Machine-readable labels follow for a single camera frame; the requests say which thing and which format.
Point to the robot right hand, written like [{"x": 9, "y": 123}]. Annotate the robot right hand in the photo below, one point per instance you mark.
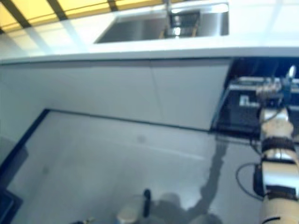
[{"x": 275, "y": 121}]

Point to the dishwasher rack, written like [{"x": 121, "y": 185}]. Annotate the dishwasher rack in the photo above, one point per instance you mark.
[{"x": 233, "y": 114}]

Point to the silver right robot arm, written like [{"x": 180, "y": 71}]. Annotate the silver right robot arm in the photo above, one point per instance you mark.
[{"x": 280, "y": 177}]

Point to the white glossy cabinet door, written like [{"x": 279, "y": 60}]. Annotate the white glossy cabinet door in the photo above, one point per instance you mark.
[
  {"x": 187, "y": 93},
  {"x": 93, "y": 88}
]

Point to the black roll-up sink rack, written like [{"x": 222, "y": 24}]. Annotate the black roll-up sink rack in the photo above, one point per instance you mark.
[{"x": 182, "y": 23}]

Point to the dark cabinet plinth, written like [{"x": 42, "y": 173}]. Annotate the dark cabinet plinth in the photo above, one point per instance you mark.
[
  {"x": 128, "y": 120},
  {"x": 24, "y": 144}
]

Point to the black robot left foot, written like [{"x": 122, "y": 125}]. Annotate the black robot left foot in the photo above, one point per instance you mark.
[{"x": 147, "y": 203}]

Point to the chrome pull-out faucet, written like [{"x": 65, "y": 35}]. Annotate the chrome pull-out faucet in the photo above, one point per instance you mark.
[{"x": 167, "y": 5}]

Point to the stainless steel sink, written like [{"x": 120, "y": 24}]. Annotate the stainless steel sink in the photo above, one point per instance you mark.
[{"x": 140, "y": 30}]

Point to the white robot left leg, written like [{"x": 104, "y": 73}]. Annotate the white robot left leg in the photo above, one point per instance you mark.
[{"x": 127, "y": 214}]

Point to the dark brown furniture corner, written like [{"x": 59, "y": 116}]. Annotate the dark brown furniture corner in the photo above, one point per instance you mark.
[{"x": 9, "y": 207}]

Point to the yellow window with dark frame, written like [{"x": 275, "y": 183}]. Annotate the yellow window with dark frame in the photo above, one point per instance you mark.
[{"x": 35, "y": 11}]

